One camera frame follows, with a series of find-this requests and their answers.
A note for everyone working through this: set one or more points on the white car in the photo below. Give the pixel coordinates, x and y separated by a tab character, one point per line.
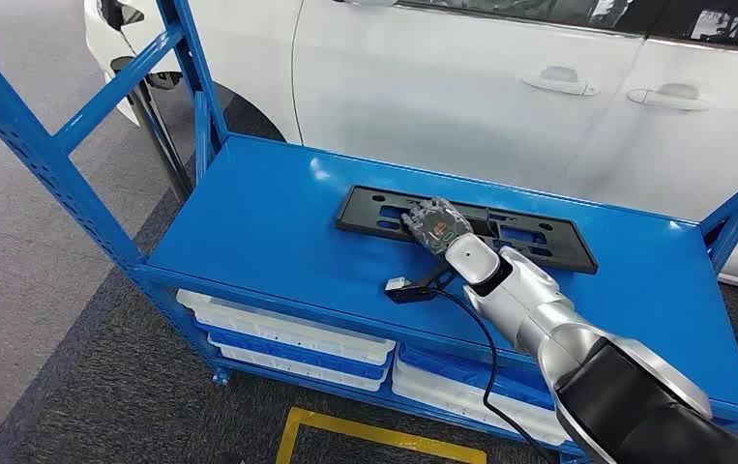
407	96

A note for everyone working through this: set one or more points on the yellow floor tape square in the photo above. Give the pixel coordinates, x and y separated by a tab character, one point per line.
375	434

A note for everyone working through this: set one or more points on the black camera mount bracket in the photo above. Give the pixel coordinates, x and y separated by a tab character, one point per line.
438	276

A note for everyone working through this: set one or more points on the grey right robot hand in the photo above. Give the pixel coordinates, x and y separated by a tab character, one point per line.
436	224

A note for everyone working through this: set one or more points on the chrome stanchion post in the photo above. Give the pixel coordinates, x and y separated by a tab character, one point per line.
160	141

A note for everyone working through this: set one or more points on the black plastic plate bracket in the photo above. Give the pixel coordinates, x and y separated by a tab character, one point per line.
356	223

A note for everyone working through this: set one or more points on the blue metal shelf rack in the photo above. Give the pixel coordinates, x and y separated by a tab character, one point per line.
266	211

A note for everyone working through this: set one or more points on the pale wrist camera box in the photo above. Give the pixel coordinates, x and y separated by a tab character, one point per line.
398	285

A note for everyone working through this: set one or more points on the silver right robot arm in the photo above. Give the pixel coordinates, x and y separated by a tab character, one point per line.
548	314

